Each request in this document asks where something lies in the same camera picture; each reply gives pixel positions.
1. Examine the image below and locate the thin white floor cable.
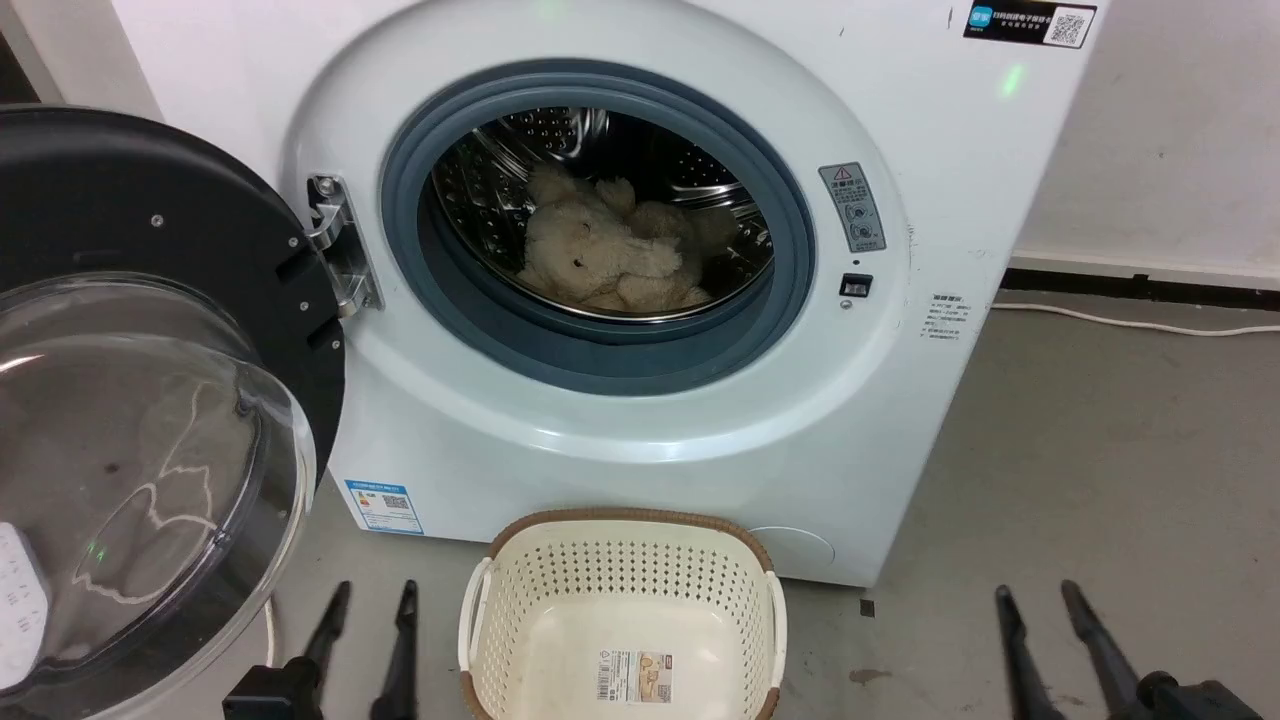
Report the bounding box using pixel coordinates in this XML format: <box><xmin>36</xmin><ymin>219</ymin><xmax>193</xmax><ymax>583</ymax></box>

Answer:
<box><xmin>990</xmin><ymin>302</ymin><xmax>1280</xmax><ymax>338</ymax></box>

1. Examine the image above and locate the white front-load washing machine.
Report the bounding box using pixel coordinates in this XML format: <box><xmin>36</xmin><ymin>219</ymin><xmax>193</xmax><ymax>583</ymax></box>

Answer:
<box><xmin>110</xmin><ymin>0</ymin><xmax>1111</xmax><ymax>589</ymax></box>

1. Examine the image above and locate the small printed text label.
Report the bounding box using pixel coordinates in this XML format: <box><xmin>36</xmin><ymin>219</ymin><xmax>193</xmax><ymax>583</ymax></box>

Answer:
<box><xmin>923</xmin><ymin>292</ymin><xmax>968</xmax><ymax>345</ymax></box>

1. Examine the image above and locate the black QR code sticker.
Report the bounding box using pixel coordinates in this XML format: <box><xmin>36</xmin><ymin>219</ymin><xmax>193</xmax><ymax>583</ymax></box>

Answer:
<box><xmin>963</xmin><ymin>0</ymin><xmax>1098</xmax><ymax>50</ymax></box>

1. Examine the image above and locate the black round washer door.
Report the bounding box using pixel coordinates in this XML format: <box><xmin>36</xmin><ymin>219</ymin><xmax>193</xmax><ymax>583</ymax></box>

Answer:
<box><xmin>0</xmin><ymin>105</ymin><xmax>347</xmax><ymax>720</ymax></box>

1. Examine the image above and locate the cream perforated laundry basket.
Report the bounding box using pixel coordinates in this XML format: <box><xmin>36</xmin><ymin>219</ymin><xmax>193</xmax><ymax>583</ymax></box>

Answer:
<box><xmin>458</xmin><ymin>508</ymin><xmax>788</xmax><ymax>720</ymax></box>

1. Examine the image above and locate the paper product label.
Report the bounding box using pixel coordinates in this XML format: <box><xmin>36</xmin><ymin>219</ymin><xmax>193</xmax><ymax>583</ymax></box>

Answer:
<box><xmin>597</xmin><ymin>649</ymin><xmax>675</xmax><ymax>703</ymax></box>

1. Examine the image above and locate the round filter cover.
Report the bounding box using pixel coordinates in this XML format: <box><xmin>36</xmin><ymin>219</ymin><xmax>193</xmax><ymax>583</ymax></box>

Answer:
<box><xmin>745</xmin><ymin>526</ymin><xmax>837</xmax><ymax>582</ymax></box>

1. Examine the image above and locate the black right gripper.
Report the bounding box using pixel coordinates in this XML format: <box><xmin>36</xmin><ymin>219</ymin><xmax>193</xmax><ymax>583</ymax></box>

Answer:
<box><xmin>994</xmin><ymin>579</ymin><xmax>1264</xmax><ymax>720</ymax></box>

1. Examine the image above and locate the white power strip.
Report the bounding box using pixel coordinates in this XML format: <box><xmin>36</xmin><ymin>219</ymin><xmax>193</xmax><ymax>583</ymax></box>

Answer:
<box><xmin>0</xmin><ymin>523</ymin><xmax>52</xmax><ymax>693</ymax></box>

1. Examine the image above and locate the blue energy label sticker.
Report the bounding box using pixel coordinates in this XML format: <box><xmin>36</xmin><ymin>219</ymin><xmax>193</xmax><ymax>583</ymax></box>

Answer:
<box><xmin>344</xmin><ymin>479</ymin><xmax>425</xmax><ymax>537</ymax></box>

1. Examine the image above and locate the steel washer drum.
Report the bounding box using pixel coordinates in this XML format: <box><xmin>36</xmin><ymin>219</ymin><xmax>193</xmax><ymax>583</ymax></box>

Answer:
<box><xmin>430</xmin><ymin>105</ymin><xmax>776</xmax><ymax>323</ymax></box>

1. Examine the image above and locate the beige plush toy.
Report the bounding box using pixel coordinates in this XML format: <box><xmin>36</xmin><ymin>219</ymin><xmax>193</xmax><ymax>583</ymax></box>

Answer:
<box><xmin>598</xmin><ymin>178</ymin><xmax>741</xmax><ymax>263</ymax></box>

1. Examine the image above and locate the cream plush teddy bear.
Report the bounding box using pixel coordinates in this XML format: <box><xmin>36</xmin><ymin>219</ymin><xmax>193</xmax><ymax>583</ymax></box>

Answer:
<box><xmin>517</xmin><ymin>165</ymin><xmax>713</xmax><ymax>312</ymax></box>

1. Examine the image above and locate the chrome door hinge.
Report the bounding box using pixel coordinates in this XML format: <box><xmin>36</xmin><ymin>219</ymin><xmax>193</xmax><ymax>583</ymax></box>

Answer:
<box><xmin>305</xmin><ymin>174</ymin><xmax>385</xmax><ymax>320</ymax></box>

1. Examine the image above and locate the black baseboard strip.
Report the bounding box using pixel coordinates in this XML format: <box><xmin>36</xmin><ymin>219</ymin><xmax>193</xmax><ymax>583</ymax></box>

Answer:
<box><xmin>999</xmin><ymin>264</ymin><xmax>1280</xmax><ymax>313</ymax></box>

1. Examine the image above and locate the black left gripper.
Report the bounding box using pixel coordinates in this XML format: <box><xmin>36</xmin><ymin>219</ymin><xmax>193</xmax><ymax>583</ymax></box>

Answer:
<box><xmin>221</xmin><ymin>579</ymin><xmax>419</xmax><ymax>720</ymax></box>

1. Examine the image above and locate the grey warning sticker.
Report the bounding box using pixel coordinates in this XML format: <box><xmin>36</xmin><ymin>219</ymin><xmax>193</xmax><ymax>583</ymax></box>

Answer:
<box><xmin>818</xmin><ymin>161</ymin><xmax>888</xmax><ymax>255</ymax></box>

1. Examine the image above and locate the grey rubber door gasket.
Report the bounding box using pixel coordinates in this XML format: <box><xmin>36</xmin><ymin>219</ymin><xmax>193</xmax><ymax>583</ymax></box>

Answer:
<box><xmin>380</xmin><ymin>60</ymin><xmax>817</xmax><ymax>396</ymax></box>

